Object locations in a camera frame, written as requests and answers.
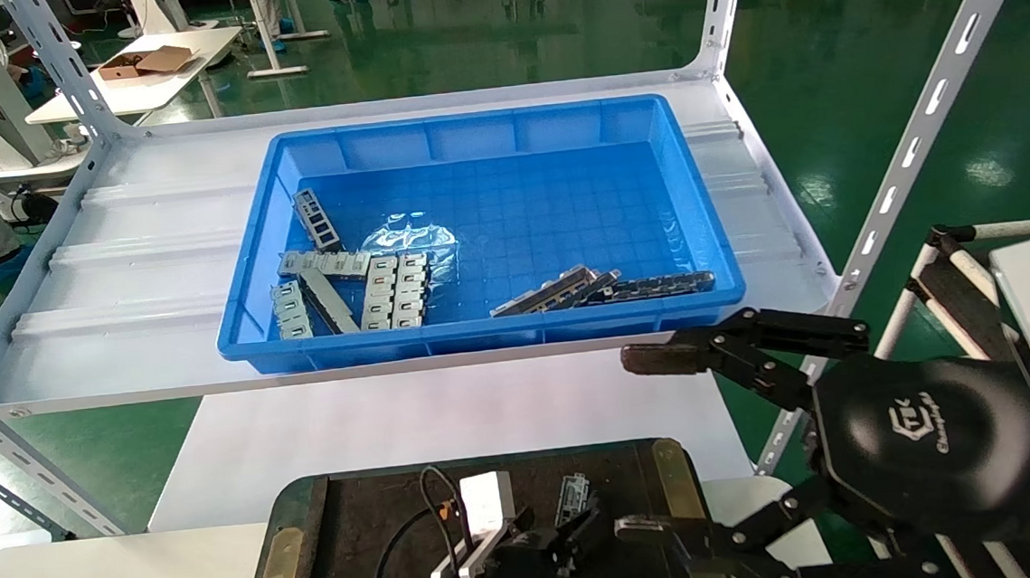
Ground white work table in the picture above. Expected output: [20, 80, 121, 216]
[19, 25, 250, 127]

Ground clear plastic bag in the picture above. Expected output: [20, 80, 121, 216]
[357, 208, 463, 291]

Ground silver perforated channel bracket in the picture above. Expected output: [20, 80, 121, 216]
[553, 470, 595, 530]

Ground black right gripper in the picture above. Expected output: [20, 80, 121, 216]
[600, 288, 1030, 578]

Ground person in white trousers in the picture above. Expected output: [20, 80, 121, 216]
[209, 0, 289, 59]

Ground white desk leg frame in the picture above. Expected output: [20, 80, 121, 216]
[241, 0, 334, 81]

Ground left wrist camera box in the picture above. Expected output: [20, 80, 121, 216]
[458, 469, 518, 536]

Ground grey long channel bracket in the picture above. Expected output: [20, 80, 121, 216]
[487, 263, 604, 318]

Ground white tube cart black shelves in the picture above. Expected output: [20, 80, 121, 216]
[865, 217, 1030, 374]

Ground open cardboard box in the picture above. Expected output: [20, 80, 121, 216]
[96, 44, 197, 81]

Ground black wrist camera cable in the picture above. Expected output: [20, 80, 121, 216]
[363, 463, 466, 578]

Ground white slotted metal shelf rack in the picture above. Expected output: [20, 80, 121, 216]
[0, 0, 1030, 545]

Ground dark perforated metal bracket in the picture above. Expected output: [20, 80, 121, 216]
[291, 186, 346, 255]

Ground black flat container tray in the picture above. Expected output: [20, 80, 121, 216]
[233, 435, 726, 578]

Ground blue plastic bin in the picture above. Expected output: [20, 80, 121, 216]
[202, 88, 751, 375]

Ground long dark perforated bracket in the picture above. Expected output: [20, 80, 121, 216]
[580, 270, 718, 308]

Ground silver stamped metal bracket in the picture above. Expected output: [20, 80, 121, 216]
[355, 254, 403, 332]
[387, 251, 434, 330]
[276, 245, 373, 287]
[269, 280, 315, 341]

